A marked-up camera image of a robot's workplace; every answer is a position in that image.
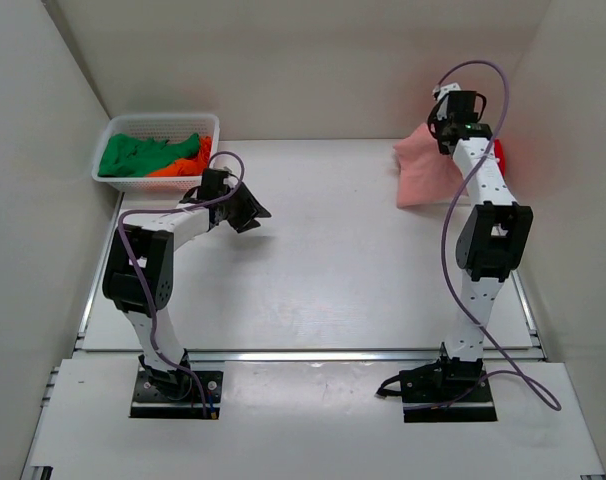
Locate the folded red t-shirt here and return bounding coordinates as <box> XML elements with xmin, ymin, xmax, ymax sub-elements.
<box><xmin>494</xmin><ymin>139</ymin><xmax>506</xmax><ymax>176</ymax></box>

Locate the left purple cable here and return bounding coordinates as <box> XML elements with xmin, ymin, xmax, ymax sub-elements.
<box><xmin>117</xmin><ymin>150</ymin><xmax>248</xmax><ymax>418</ymax></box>

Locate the green t-shirt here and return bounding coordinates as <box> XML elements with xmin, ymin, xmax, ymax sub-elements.
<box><xmin>98</xmin><ymin>134</ymin><xmax>204</xmax><ymax>178</ymax></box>

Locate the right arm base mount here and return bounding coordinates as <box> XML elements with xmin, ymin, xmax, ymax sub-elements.
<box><xmin>376</xmin><ymin>351</ymin><xmax>498</xmax><ymax>423</ymax></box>

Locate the orange t-shirt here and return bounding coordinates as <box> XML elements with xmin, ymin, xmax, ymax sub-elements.
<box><xmin>148</xmin><ymin>136</ymin><xmax>212</xmax><ymax>178</ymax></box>

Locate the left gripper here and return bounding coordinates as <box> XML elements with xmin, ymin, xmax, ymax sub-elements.
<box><xmin>220</xmin><ymin>181</ymin><xmax>271</xmax><ymax>234</ymax></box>

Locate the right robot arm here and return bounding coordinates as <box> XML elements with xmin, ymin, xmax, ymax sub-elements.
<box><xmin>428</xmin><ymin>83</ymin><xmax>533</xmax><ymax>401</ymax></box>

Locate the pink t-shirt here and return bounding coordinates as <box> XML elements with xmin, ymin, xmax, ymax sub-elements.
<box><xmin>393</xmin><ymin>123</ymin><xmax>463</xmax><ymax>209</ymax></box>

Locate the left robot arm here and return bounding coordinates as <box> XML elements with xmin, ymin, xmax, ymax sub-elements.
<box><xmin>102</xmin><ymin>168</ymin><xmax>271</xmax><ymax>401</ymax></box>

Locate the purple cable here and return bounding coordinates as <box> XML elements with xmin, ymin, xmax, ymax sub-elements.
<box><xmin>403</xmin><ymin>59</ymin><xmax>563</xmax><ymax>413</ymax></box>
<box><xmin>117</xmin><ymin>150</ymin><xmax>248</xmax><ymax>418</ymax></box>

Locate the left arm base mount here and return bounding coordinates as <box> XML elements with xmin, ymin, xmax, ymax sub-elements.
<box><xmin>129</xmin><ymin>367</ymin><xmax>224</xmax><ymax>420</ymax></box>

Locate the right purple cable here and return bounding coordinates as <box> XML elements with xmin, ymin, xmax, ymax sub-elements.
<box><xmin>403</xmin><ymin>59</ymin><xmax>563</xmax><ymax>413</ymax></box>

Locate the white plastic basket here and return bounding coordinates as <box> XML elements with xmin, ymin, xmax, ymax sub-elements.
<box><xmin>92</xmin><ymin>113</ymin><xmax>220</xmax><ymax>193</ymax></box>

